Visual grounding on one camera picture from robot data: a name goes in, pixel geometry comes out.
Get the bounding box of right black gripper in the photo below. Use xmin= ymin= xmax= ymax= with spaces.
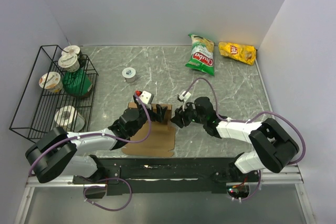
xmin=170 ymin=100 xmax=206 ymax=129

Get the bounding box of brown cardboard box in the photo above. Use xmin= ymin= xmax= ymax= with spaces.
xmin=121 ymin=104 xmax=175 ymax=158

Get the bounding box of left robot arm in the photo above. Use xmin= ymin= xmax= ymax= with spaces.
xmin=25 ymin=92 xmax=167 ymax=183

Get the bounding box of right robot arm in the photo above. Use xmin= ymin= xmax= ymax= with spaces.
xmin=171 ymin=94 xmax=299 ymax=182

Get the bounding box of small white yogurt cup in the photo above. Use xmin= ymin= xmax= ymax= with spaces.
xmin=122 ymin=67 xmax=136 ymax=83

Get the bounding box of green Chuba snack bag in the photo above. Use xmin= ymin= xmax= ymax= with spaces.
xmin=185 ymin=34 xmax=215 ymax=76

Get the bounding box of green bottle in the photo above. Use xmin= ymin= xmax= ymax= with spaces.
xmin=62 ymin=69 xmax=92 ymax=98

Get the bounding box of yellow Lays chips bag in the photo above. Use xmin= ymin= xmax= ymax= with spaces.
xmin=218 ymin=42 xmax=257 ymax=66

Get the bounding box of white tape roll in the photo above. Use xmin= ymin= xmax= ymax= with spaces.
xmin=54 ymin=105 xmax=85 ymax=132

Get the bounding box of Chobani yogurt cup middle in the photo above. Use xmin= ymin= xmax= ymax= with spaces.
xmin=58 ymin=54 xmax=80 ymax=72

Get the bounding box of chobani yogurt cup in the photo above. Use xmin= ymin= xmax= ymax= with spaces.
xmin=58 ymin=54 xmax=80 ymax=72
xmin=39 ymin=71 xmax=63 ymax=93

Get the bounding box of Chobani yogurt cup front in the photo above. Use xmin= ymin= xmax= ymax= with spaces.
xmin=39 ymin=71 xmax=63 ymax=93

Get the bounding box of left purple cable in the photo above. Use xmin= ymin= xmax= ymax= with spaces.
xmin=28 ymin=95 xmax=153 ymax=177

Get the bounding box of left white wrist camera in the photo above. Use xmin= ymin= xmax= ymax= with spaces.
xmin=135 ymin=91 xmax=154 ymax=105

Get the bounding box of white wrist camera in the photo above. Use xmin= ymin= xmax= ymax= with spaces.
xmin=135 ymin=91 xmax=154 ymax=105
xmin=177 ymin=90 xmax=191 ymax=103

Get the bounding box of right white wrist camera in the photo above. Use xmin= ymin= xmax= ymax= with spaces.
xmin=177 ymin=90 xmax=191 ymax=103

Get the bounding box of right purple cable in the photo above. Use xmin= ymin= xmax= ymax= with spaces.
xmin=187 ymin=77 xmax=307 ymax=166

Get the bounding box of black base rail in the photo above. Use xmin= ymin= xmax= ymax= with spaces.
xmin=25 ymin=155 xmax=302 ymax=196

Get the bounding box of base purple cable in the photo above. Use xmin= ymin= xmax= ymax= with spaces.
xmin=83 ymin=178 xmax=133 ymax=211

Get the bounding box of black wire rack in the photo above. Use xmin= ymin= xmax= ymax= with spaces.
xmin=9 ymin=45 xmax=99 ymax=143

